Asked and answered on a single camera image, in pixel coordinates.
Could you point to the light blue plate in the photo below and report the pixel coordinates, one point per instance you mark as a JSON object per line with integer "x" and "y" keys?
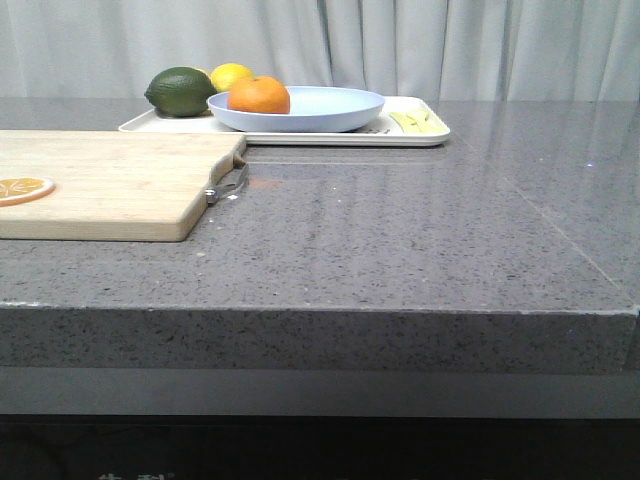
{"x": 313, "y": 109}

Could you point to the orange fruit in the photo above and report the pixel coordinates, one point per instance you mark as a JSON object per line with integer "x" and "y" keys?
{"x": 259, "y": 94}

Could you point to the cream white tray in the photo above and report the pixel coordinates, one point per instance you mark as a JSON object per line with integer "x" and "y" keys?
{"x": 383, "y": 131}

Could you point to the yellow lemon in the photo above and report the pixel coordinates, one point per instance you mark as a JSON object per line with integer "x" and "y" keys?
{"x": 224, "y": 76}

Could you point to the green lime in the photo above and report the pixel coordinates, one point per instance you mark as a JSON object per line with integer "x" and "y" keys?
{"x": 180, "y": 91}

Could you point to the wooden cutting board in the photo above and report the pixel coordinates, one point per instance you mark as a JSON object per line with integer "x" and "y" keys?
{"x": 114, "y": 186}

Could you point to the orange slice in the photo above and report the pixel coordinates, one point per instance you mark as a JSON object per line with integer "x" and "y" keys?
{"x": 19, "y": 190}

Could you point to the white curtain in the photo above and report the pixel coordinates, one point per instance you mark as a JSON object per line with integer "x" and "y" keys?
{"x": 436, "y": 50}

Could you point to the metal cutting board handle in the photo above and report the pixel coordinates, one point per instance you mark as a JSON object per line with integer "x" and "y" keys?
{"x": 229, "y": 183}

